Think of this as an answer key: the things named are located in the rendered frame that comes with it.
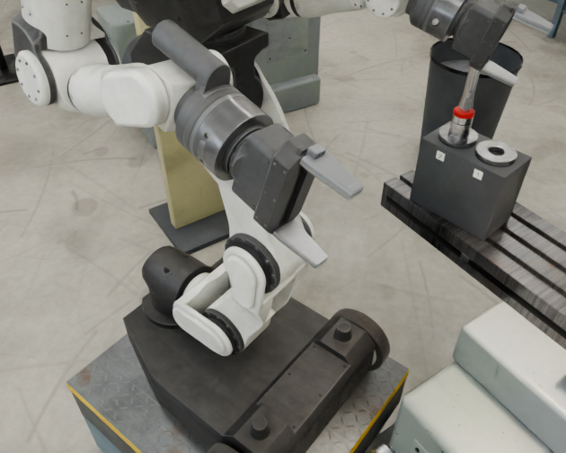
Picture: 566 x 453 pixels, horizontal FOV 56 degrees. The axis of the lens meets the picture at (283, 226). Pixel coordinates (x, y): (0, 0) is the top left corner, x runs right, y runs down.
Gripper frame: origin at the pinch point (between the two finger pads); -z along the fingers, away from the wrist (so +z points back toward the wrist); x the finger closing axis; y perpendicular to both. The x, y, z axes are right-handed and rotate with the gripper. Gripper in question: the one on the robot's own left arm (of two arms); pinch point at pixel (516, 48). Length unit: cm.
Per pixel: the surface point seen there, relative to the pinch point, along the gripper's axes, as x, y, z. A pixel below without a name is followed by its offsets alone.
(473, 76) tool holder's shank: -19.5, 17.7, 5.0
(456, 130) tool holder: -31.7, 14.9, 2.0
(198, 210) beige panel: -171, 39, 91
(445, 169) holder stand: -39.1, 10.1, -0.7
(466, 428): -60, -31, -35
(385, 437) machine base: -119, -20, -31
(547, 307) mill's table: -43, -6, -35
